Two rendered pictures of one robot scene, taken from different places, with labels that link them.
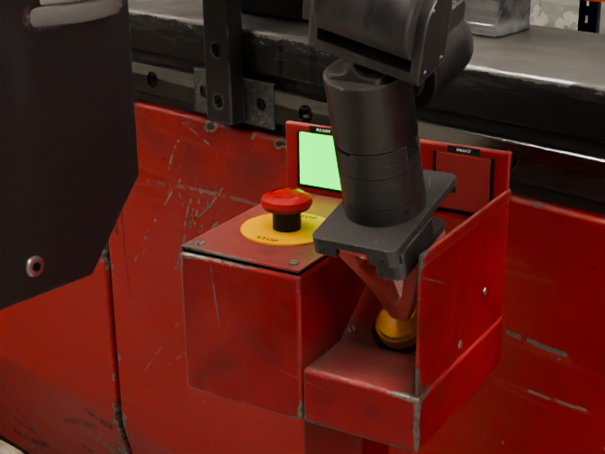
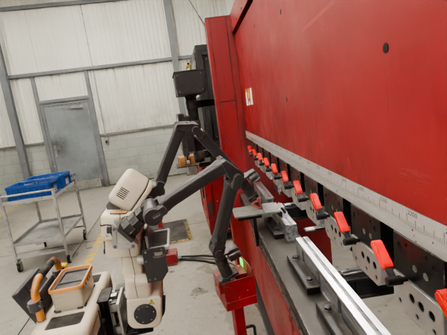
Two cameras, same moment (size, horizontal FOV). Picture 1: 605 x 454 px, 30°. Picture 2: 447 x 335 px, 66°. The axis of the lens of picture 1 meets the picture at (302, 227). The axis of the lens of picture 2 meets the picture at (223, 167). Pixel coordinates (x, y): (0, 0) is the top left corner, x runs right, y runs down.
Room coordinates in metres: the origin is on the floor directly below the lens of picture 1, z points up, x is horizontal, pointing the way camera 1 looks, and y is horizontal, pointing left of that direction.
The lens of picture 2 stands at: (-0.36, -1.15, 1.64)
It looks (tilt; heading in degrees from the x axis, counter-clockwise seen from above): 10 degrees down; 43
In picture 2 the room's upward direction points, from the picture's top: 8 degrees counter-clockwise
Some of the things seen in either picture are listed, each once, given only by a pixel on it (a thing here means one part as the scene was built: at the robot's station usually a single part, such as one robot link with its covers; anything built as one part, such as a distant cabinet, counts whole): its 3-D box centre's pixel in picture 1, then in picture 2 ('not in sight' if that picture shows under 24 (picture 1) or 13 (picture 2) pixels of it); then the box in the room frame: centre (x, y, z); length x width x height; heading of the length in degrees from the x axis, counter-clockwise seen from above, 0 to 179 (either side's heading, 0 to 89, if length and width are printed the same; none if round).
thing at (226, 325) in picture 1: (347, 272); (233, 281); (0.80, -0.03, 0.75); 0.20 x 0.16 x 0.18; 59
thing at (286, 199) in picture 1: (286, 214); not in sight; (0.82, 0.01, 0.79); 0.04 x 0.04 x 0.04
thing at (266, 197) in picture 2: not in sight; (263, 195); (1.67, 0.36, 0.92); 0.50 x 0.06 x 0.10; 46
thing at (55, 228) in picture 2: not in sight; (48, 219); (1.19, 3.46, 0.47); 0.90 x 0.66 x 0.95; 50
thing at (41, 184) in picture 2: not in sight; (34, 189); (1.07, 3.34, 0.92); 0.50 x 0.36 x 0.18; 140
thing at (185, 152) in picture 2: not in sight; (185, 133); (1.73, 1.20, 1.42); 0.45 x 0.12 x 0.36; 51
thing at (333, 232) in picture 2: not in sight; (346, 215); (0.60, -0.73, 1.26); 0.15 x 0.09 x 0.17; 46
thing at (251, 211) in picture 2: not in sight; (255, 210); (1.18, 0.07, 1.00); 0.26 x 0.18 x 0.01; 136
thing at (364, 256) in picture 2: not in sight; (380, 240); (0.47, -0.87, 1.26); 0.15 x 0.09 x 0.17; 46
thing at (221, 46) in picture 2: not in sight; (271, 154); (2.09, 0.55, 1.15); 0.85 x 0.25 x 2.30; 136
